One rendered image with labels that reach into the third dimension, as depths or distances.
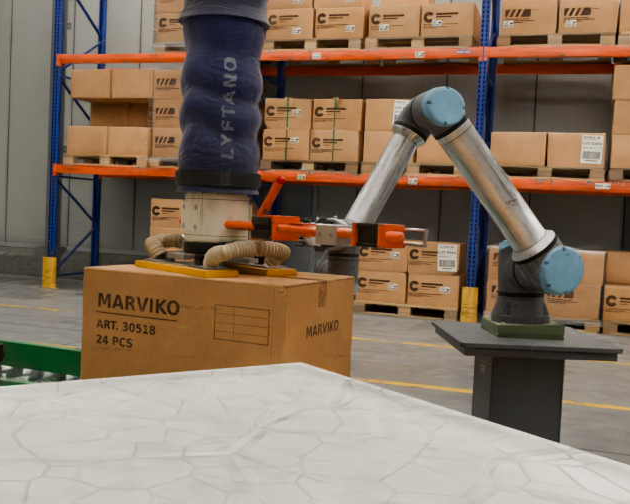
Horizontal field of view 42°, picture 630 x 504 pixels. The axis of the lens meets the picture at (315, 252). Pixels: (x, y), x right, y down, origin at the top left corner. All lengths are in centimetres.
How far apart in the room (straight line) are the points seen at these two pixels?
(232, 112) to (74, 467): 183
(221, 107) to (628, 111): 737
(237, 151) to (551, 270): 101
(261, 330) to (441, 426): 154
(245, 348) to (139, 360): 31
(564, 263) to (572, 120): 795
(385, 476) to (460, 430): 8
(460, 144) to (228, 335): 92
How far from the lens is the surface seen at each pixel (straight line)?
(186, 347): 202
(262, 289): 189
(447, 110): 240
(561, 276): 254
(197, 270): 200
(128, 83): 1067
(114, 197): 1218
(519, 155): 912
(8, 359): 294
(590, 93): 1049
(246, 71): 213
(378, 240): 167
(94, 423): 36
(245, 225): 203
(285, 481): 29
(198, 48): 214
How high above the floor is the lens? 111
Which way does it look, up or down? 3 degrees down
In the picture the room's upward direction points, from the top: 3 degrees clockwise
